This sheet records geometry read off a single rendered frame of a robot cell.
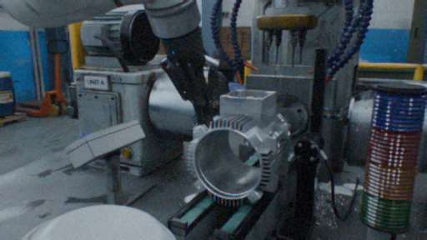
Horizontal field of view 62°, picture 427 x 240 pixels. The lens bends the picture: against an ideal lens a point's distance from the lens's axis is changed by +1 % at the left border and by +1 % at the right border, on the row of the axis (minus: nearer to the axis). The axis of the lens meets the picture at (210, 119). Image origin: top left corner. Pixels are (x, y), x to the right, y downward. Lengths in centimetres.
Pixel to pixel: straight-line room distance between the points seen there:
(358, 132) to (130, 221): 73
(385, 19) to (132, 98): 538
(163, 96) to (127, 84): 14
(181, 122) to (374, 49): 531
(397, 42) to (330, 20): 500
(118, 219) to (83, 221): 3
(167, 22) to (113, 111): 68
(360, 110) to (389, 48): 531
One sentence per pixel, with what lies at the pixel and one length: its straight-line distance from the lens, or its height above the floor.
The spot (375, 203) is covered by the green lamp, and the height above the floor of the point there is 107.
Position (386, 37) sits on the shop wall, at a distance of 623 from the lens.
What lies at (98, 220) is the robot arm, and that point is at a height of 114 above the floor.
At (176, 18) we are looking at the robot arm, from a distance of 60.
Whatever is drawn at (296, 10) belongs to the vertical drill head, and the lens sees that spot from 106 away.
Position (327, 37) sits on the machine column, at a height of 127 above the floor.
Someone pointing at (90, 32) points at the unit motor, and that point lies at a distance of 131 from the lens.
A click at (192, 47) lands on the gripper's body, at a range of 63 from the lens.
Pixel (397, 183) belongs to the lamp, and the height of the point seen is 110.
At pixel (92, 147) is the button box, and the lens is 75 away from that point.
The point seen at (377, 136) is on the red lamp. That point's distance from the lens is 49.
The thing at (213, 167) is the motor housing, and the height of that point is 97.
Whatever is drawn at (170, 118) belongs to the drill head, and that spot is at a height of 102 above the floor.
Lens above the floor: 128
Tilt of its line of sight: 14 degrees down
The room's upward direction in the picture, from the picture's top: straight up
